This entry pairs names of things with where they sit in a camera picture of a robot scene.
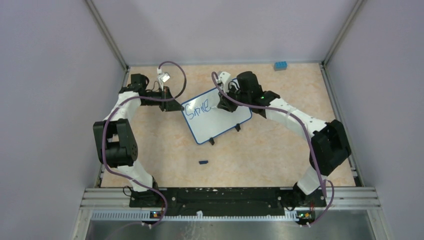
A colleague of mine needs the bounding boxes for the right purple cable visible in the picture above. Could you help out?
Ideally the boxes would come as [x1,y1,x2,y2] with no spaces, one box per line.
[211,71,335,227]

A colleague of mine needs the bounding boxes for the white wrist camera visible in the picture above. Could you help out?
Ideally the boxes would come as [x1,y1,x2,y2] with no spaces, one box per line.
[217,71,232,94]
[156,68,171,89]

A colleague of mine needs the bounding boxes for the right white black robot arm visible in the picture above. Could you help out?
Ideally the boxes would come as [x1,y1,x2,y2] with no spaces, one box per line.
[211,71,352,206]

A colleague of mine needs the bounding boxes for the white slotted cable duct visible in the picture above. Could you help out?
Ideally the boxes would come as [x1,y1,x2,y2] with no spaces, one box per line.
[90,210,299,222]

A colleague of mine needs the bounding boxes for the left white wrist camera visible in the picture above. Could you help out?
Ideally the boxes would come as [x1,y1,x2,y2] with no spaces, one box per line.
[156,68,171,89]

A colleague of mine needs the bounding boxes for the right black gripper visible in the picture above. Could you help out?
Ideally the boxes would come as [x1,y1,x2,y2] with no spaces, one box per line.
[218,83,251,113]

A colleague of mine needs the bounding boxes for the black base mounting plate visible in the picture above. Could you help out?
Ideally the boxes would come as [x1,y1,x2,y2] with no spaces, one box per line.
[129,187,327,217]

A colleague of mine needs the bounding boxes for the purple cable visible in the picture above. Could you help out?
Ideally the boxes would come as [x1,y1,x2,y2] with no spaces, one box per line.
[101,60,188,229]
[211,71,335,227]

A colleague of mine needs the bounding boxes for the dark blue marker cap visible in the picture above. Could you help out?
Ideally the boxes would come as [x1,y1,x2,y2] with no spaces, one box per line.
[198,160,209,165]

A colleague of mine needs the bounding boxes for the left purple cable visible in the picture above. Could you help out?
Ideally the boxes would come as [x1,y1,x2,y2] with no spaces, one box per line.
[101,60,188,229]

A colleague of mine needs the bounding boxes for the blue toy brick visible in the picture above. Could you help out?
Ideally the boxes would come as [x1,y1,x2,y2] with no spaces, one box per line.
[273,61,288,72]

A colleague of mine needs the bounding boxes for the blue framed whiteboard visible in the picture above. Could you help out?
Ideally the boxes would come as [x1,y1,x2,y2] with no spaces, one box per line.
[181,87,253,145]

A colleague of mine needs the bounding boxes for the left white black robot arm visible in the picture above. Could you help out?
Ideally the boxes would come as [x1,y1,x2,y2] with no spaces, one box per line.
[93,72,184,207]

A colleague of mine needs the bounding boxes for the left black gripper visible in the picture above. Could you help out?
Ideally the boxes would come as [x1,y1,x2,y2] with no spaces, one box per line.
[142,86,184,112]

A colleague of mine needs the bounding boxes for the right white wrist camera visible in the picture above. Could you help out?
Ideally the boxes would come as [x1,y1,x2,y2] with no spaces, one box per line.
[217,71,232,94]

